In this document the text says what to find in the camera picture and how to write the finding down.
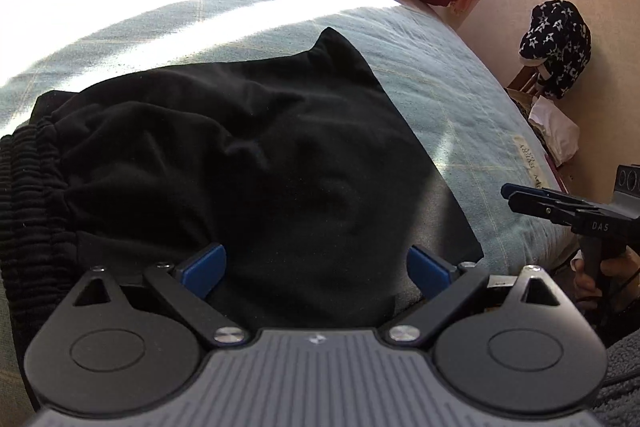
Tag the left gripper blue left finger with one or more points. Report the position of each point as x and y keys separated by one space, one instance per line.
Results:
x=203 y=271

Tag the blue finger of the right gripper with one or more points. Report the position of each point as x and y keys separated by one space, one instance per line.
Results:
x=556 y=215
x=521 y=196

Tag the person right hand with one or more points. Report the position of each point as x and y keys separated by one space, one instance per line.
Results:
x=621 y=273

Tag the black drawstring pants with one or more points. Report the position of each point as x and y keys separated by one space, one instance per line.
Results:
x=299 y=166

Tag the black star pattern garment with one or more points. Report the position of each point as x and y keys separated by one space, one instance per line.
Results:
x=558 y=43

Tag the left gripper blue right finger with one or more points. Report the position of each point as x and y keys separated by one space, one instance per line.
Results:
x=430 y=273

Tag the wooden chair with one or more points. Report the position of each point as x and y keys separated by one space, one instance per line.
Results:
x=523 y=88

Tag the light blue bed sheet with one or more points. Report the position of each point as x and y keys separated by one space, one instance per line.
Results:
x=154 y=354

